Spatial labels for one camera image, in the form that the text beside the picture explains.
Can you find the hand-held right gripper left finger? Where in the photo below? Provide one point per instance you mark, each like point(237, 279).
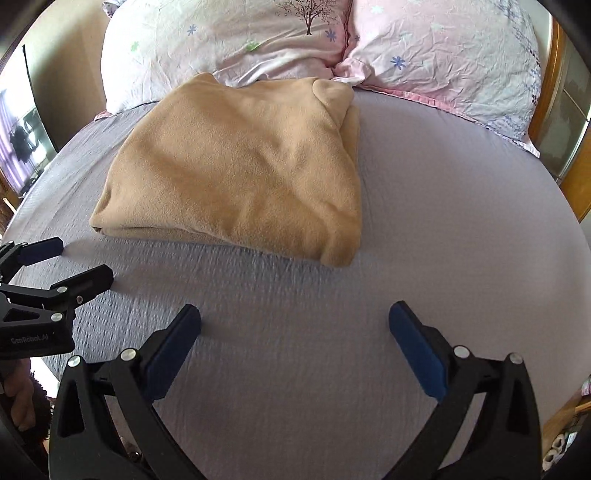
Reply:
point(171, 350)

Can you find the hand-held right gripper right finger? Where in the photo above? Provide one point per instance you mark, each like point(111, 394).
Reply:
point(415, 350)

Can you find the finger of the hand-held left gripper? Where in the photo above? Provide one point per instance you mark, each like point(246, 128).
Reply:
point(40, 252)
point(87, 280)

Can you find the tan fleece garment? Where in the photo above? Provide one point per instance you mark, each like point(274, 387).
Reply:
point(240, 166)

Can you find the person's left hand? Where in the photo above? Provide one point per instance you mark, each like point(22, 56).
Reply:
point(21, 397)

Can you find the window with curtain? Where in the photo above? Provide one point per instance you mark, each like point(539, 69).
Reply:
point(23, 138)

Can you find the lavender bed sheet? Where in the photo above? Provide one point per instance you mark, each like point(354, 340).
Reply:
point(286, 295)

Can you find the pair of slippers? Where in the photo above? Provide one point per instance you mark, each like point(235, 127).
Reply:
point(556, 450)

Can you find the floral pillow with tree print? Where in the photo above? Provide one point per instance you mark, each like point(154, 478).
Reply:
point(207, 37)

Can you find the pink floral pillow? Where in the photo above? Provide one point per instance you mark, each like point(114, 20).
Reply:
point(443, 60)

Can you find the wooden headboard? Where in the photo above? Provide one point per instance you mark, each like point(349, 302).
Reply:
point(551, 92)

